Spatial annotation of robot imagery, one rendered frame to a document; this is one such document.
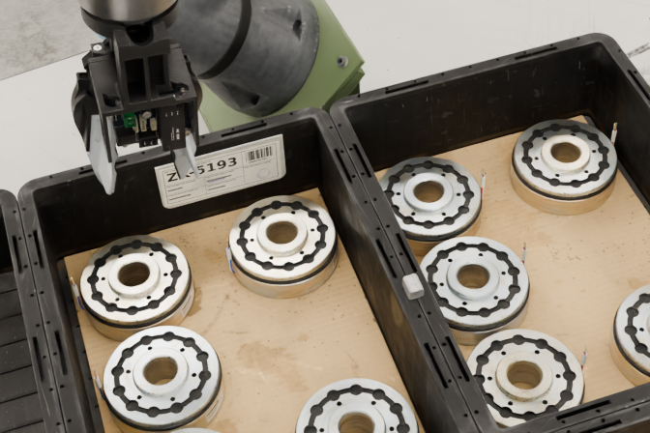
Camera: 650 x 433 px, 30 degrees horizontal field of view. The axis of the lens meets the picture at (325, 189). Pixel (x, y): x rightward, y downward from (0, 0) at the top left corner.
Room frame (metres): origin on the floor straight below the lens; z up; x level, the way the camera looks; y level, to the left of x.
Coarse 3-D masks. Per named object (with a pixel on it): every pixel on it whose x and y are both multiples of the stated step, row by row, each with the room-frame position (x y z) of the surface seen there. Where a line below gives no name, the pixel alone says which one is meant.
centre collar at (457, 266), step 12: (456, 264) 0.68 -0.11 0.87; (468, 264) 0.68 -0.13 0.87; (480, 264) 0.68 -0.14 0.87; (492, 264) 0.67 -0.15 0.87; (456, 276) 0.66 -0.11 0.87; (492, 276) 0.66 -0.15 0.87; (456, 288) 0.65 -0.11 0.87; (480, 288) 0.65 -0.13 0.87; (492, 288) 0.65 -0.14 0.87; (468, 300) 0.64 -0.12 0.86; (480, 300) 0.64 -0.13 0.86
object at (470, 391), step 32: (480, 64) 0.87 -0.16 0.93; (512, 64) 0.87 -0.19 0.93; (352, 96) 0.84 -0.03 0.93; (384, 96) 0.84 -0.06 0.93; (640, 96) 0.82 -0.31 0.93; (352, 128) 0.80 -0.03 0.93; (352, 160) 0.76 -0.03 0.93; (384, 224) 0.68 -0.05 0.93; (448, 352) 0.54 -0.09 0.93; (480, 416) 0.48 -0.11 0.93; (544, 416) 0.48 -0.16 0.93; (576, 416) 0.48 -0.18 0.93
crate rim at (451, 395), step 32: (256, 128) 0.81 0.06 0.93; (320, 128) 0.80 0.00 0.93; (128, 160) 0.77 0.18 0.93; (160, 160) 0.78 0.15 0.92; (32, 192) 0.74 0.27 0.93; (352, 192) 0.72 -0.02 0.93; (32, 224) 0.70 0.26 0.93; (32, 256) 0.67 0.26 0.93; (384, 256) 0.65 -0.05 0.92; (416, 320) 0.57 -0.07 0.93; (64, 352) 0.57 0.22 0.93; (64, 384) 0.53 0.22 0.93; (448, 384) 0.51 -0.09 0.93; (64, 416) 0.51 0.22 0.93
